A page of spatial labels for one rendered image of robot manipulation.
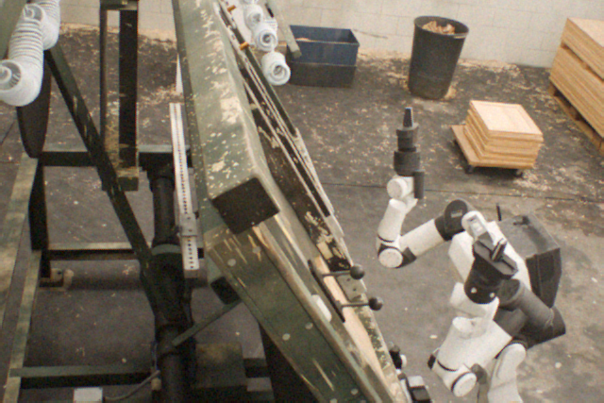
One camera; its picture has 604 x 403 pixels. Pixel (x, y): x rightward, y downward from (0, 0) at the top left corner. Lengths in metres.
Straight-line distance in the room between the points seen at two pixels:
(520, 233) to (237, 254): 1.18
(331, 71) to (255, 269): 5.22
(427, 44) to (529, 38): 1.81
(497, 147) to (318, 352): 4.07
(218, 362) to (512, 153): 3.11
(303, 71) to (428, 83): 1.15
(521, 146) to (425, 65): 1.47
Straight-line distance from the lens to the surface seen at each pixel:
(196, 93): 1.63
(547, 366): 4.07
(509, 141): 5.50
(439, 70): 6.62
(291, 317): 1.47
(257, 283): 1.40
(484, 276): 1.85
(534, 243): 2.28
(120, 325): 3.80
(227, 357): 3.25
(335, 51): 6.47
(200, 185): 1.74
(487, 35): 7.89
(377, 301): 1.79
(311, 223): 2.42
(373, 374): 2.03
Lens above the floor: 2.58
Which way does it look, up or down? 30 degrees down
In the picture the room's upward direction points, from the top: 8 degrees clockwise
